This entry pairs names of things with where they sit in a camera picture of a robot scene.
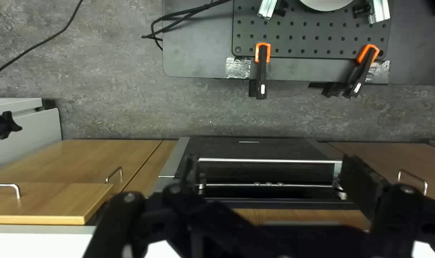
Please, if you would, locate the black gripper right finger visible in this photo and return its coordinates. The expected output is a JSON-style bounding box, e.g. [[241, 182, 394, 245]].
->
[[340, 153, 435, 258]]

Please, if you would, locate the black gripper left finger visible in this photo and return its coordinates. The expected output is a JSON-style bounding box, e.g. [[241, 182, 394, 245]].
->
[[81, 156, 294, 258]]

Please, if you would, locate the narrow wooden filler panel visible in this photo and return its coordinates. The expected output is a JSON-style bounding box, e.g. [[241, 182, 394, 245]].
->
[[122, 139, 178, 193]]

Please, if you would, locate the wooden cabinet door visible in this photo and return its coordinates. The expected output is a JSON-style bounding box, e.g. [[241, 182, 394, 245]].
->
[[327, 140, 435, 200], [0, 139, 164, 186]]

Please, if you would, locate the wooden drawer front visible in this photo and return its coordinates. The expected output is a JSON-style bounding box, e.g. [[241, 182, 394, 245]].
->
[[0, 180, 114, 226]]

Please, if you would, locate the long wooden fascia panel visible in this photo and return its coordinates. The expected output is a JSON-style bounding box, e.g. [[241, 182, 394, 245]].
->
[[230, 206, 371, 232]]

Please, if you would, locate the white box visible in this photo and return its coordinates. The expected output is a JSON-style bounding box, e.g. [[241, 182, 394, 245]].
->
[[0, 97, 62, 169]]

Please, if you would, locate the black built-in oven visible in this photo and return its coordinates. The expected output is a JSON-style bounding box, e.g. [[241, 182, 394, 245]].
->
[[157, 134, 357, 210]]

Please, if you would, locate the grey pegboard panel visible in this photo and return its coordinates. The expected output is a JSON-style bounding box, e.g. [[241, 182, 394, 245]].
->
[[161, 0, 392, 86]]

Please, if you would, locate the black perforated mounting board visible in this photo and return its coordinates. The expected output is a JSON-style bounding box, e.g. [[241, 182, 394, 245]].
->
[[230, 0, 392, 61]]

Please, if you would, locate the silver cabinet door handle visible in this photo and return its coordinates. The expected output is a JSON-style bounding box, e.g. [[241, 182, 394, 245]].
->
[[102, 164, 124, 185], [394, 167, 430, 196]]

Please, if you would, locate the silver drawer handle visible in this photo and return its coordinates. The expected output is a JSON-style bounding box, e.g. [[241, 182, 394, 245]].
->
[[0, 182, 22, 200]]

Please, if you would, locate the silver oven handle bar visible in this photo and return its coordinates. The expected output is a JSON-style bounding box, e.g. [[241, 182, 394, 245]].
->
[[195, 156, 343, 166]]

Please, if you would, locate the orange handled black clamp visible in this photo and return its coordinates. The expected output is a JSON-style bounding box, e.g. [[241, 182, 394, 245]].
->
[[320, 43, 381, 100], [247, 41, 274, 100]]

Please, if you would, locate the black knobbed mount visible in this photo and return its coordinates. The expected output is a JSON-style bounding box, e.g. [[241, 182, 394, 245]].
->
[[0, 100, 24, 143]]

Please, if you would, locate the thin black floor cable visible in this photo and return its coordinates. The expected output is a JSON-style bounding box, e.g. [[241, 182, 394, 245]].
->
[[0, 0, 85, 81]]

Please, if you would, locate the black base cable bundle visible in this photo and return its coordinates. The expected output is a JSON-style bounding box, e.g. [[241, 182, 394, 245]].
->
[[140, 0, 231, 51]]

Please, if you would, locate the aluminium extrusion rail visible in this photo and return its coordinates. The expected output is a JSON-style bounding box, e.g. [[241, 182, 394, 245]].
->
[[367, 0, 392, 25], [256, 0, 288, 20]]

